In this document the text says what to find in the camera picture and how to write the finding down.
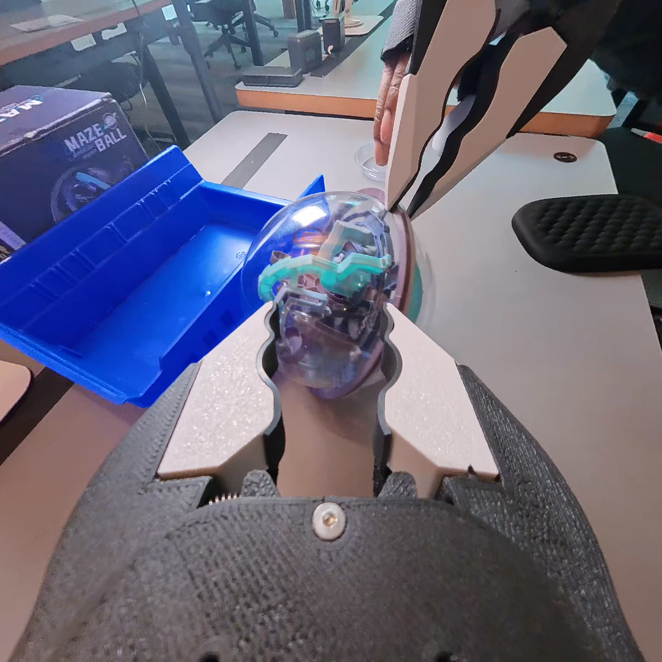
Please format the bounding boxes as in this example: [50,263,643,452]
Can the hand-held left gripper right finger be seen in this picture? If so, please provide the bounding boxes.
[372,302,501,501]

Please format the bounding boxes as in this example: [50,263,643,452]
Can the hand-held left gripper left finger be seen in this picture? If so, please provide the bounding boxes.
[157,301,283,479]

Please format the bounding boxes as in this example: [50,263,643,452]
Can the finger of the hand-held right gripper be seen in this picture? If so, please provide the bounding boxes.
[406,26,570,220]
[385,0,500,210]

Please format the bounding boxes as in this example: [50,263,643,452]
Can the clear maze ball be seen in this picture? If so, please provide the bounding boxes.
[242,187,435,401]

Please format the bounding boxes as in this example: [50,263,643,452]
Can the person's right forearm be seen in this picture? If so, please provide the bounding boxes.
[584,0,662,104]

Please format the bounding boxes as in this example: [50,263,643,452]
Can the person's right hand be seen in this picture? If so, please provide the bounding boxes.
[373,0,421,167]

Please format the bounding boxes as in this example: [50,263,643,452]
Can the grey desk orange edge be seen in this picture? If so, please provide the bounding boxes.
[235,13,617,138]

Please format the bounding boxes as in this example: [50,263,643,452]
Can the clear plastic dish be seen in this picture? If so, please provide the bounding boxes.
[354,142,392,182]

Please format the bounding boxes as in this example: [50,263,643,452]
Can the wooden stand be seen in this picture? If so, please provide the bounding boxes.
[331,0,384,37]

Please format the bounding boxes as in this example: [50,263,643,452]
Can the black box device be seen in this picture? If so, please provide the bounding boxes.
[321,16,346,52]
[287,29,324,74]

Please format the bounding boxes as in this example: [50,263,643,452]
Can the black armrest pad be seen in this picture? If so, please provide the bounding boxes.
[511,195,662,275]

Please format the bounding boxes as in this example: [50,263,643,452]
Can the blue plastic bin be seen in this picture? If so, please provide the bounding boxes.
[0,145,325,409]

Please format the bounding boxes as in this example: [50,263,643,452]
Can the flat black device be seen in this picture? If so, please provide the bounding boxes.
[242,66,304,88]

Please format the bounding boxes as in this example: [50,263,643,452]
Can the black office chair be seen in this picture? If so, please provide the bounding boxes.
[203,0,280,70]

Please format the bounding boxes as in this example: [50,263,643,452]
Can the pale round board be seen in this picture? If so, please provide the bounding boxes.
[0,359,33,422]

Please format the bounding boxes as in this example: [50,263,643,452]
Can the dark blue cardboard box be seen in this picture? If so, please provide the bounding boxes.
[0,85,149,245]

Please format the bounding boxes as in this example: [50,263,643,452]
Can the grey cable slot strip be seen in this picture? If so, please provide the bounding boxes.
[221,133,288,191]

